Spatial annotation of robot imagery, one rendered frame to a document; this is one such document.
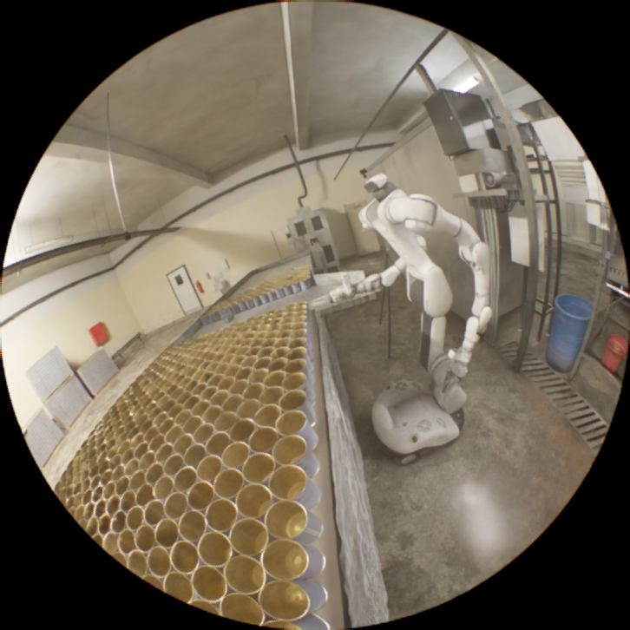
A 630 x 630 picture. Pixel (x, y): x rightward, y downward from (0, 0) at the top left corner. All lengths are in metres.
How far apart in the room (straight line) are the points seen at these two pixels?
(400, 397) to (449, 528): 1.02
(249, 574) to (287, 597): 0.08
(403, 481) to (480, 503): 0.58
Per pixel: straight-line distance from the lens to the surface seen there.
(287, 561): 0.43
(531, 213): 1.73
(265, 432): 0.49
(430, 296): 0.95
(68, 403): 7.81
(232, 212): 8.08
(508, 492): 1.72
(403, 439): 1.36
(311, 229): 6.09
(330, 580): 0.41
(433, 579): 1.58
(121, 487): 0.74
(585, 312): 2.58
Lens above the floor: 1.55
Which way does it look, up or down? 23 degrees down
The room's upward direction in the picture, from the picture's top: 20 degrees counter-clockwise
